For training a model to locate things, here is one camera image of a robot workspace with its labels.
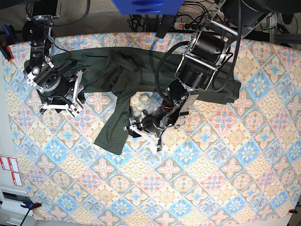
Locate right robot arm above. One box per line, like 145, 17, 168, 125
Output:
24, 15, 87, 117

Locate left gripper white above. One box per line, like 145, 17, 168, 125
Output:
123, 117, 163, 152

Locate black remote control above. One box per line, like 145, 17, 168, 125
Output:
155, 15, 175, 39

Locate blue clamp lower left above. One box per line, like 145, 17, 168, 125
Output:
20, 202, 42, 226

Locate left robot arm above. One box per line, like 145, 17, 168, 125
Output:
124, 0, 273, 151

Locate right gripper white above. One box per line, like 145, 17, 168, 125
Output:
39, 68, 87, 117

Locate white power strip red switch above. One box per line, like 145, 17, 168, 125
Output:
174, 22, 199, 31

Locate blue clamp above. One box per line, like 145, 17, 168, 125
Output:
20, 202, 42, 226
0, 24, 13, 62

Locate white red-framed labels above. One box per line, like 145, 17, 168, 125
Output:
0, 155, 23, 186

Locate dark green long-sleeve shirt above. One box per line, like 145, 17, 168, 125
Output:
23, 46, 242, 155

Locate patterned colourful tablecloth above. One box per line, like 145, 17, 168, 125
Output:
0, 40, 301, 226

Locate blue plastic box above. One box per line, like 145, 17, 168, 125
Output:
112, 0, 184, 15

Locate blue clamp upper left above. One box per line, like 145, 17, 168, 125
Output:
0, 24, 13, 62

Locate orange clamp lower right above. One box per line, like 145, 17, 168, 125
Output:
288, 209, 298, 214

